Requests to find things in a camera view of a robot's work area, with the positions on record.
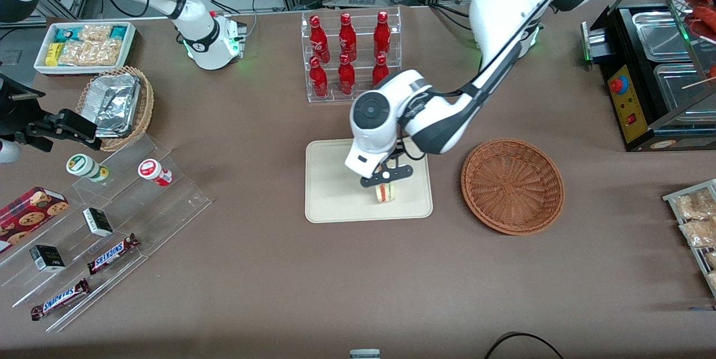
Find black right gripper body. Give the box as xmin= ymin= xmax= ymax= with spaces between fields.
xmin=0 ymin=71 xmax=46 ymax=139

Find cream plastic tray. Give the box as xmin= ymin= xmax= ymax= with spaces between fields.
xmin=305 ymin=135 xmax=434 ymax=224

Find white snack tray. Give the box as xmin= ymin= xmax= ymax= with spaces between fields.
xmin=34 ymin=21 xmax=138 ymax=76

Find small tan wicker basket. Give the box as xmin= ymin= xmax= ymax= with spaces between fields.
xmin=76 ymin=65 xmax=155 ymax=153

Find large brown wicker basket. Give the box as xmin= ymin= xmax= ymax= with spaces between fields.
xmin=461 ymin=138 xmax=565 ymax=235

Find green lid cup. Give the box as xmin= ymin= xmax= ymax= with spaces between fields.
xmin=66 ymin=153 xmax=110 ymax=183

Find aluminium foil container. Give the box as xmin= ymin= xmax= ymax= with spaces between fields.
xmin=84 ymin=73 xmax=142 ymax=137

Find clear acrylic bottle rack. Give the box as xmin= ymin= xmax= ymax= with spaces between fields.
xmin=301 ymin=7 xmax=402 ymax=103

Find large clear cracker bag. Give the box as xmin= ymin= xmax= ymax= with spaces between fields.
xmin=58 ymin=39 xmax=123 ymax=67

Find red cookie box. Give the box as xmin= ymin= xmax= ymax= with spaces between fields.
xmin=0 ymin=186 xmax=70 ymax=253

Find red cola bottle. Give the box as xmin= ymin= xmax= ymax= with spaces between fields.
xmin=372 ymin=54 xmax=390 ymax=87
xmin=338 ymin=54 xmax=356 ymax=96
xmin=309 ymin=15 xmax=331 ymax=63
xmin=374 ymin=11 xmax=392 ymax=59
xmin=309 ymin=56 xmax=329 ymax=98
xmin=338 ymin=12 xmax=357 ymax=62

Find red lid cup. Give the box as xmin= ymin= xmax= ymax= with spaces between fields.
xmin=138 ymin=159 xmax=173 ymax=187

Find small clear cracker bag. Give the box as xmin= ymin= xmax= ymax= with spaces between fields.
xmin=78 ymin=25 xmax=113 ymax=42

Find small black box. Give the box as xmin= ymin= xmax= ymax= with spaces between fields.
xmin=83 ymin=207 xmax=114 ymax=237
xmin=29 ymin=245 xmax=66 ymax=272

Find clear acrylic stepped stand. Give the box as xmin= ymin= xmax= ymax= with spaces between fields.
xmin=0 ymin=134 xmax=212 ymax=333

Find snickers bar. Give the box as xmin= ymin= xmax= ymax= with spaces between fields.
xmin=87 ymin=233 xmax=140 ymax=275
xmin=30 ymin=278 xmax=90 ymax=321

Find grey box with green light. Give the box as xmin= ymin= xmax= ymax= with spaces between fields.
xmin=581 ymin=21 xmax=610 ymax=63

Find black hot dog roller machine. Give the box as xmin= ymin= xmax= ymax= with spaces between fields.
xmin=601 ymin=0 xmax=716 ymax=153

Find clear bag of crackers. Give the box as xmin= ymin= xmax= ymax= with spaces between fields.
xmin=680 ymin=218 xmax=716 ymax=248
xmin=671 ymin=188 xmax=716 ymax=221

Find wooden skewer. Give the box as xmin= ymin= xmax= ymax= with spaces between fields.
xmin=681 ymin=75 xmax=716 ymax=90

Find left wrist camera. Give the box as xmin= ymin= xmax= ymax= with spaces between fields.
xmin=361 ymin=164 xmax=413 ymax=188

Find black cable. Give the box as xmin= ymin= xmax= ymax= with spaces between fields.
xmin=484 ymin=332 xmax=566 ymax=359

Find metal wire tray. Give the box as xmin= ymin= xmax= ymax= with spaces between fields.
xmin=663 ymin=179 xmax=716 ymax=298

